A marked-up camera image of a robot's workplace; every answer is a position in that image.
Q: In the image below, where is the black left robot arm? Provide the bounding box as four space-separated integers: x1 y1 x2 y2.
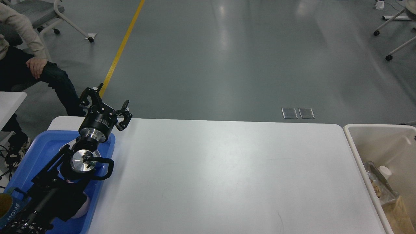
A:
1 83 132 234

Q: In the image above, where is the seated person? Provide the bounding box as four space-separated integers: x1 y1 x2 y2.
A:
0 2 86 137

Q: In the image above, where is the floor socket plate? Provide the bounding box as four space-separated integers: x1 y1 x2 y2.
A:
298 108 315 119
282 108 299 119

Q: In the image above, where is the pink ceramic mug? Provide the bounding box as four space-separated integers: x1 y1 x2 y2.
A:
65 179 90 219

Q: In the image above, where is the white paper cup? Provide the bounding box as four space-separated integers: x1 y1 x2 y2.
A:
378 165 392 180

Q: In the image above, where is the brown paper in bin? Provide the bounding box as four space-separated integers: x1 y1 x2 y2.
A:
386 196 416 234

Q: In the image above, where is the left floor socket plate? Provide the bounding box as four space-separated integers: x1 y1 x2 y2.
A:
282 108 299 119

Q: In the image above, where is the dark blue HOME mug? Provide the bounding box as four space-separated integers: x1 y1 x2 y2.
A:
0 193 25 229

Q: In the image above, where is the aluminium foil tray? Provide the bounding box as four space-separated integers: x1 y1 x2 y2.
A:
363 161 399 206

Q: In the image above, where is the stainless steel rectangular container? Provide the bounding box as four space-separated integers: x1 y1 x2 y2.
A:
60 137 101 166

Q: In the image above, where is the brown paper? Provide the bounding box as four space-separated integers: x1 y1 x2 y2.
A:
386 196 416 234
371 181 382 198

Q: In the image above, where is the right floor socket plate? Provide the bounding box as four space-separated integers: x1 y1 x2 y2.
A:
298 108 315 119

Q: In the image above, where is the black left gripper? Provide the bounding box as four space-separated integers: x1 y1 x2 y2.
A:
78 83 133 143

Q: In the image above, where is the white chair legs right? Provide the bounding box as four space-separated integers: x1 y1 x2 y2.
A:
373 0 416 61

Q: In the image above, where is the small white side table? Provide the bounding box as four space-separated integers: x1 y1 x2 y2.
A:
0 91 27 129

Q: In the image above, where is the white plastic bin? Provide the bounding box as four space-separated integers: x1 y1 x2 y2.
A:
343 124 416 234

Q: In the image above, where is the grey office chair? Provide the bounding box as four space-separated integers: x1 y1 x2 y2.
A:
1 0 95 43

